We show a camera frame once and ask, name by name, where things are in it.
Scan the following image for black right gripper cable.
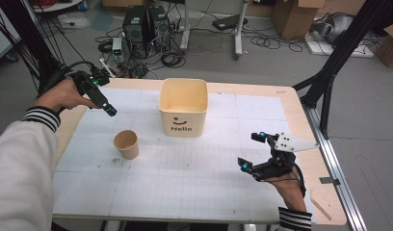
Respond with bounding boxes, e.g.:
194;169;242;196
290;162;307;198

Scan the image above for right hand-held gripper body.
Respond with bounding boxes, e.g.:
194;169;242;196
251;131;320;183

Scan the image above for person's left hand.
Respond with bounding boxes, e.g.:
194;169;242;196
34;78;99;114

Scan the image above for tangle of black cables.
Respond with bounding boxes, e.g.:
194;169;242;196
94;27;188;80

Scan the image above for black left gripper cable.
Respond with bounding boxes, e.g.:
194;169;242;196
39;60;97;97

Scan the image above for person's right hand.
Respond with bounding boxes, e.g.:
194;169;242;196
265;172;308;214

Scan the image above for large cardboard box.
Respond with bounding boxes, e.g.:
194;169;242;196
271;0;327;41

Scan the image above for beige bin with smiley print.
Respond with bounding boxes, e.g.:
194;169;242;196
158;77;209;139

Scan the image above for aluminium rail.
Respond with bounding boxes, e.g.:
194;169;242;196
301;103;368;231

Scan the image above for coiled black cable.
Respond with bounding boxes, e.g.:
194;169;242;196
249;30;304;54

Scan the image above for black metal stand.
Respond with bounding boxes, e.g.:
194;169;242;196
292;0;390;140
0;0;68;97

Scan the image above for clear plastic bag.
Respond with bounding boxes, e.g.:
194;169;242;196
57;12;91;31

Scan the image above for small grey power supply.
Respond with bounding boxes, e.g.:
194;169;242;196
111;37;124;63

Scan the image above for black computer tower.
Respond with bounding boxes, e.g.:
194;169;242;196
147;5;171;52
122;5;148;45

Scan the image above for white stand leg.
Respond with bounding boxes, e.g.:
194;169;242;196
179;0;192;53
233;0;249;62

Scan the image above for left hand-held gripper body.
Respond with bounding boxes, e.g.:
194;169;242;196
66;69;111;98

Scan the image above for grey vacuum cleaner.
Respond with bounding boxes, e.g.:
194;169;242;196
309;11;355;44

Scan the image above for white grid mat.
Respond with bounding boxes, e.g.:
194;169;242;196
52;87;315;225

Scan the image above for flat black device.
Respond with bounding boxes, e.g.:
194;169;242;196
211;13;249;32

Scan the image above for small metal bracket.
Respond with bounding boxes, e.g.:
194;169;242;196
319;176;342;187

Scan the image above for thin wooden stick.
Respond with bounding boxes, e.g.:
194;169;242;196
309;192;332;221

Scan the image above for white round table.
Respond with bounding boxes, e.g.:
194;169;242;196
31;0;86;14

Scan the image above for brown paper cup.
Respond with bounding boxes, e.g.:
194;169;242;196
113;129;141;161

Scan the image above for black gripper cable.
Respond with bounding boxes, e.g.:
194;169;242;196
290;162;307;198
39;60;97;97

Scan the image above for white flat board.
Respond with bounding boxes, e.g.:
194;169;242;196
303;34;376;60

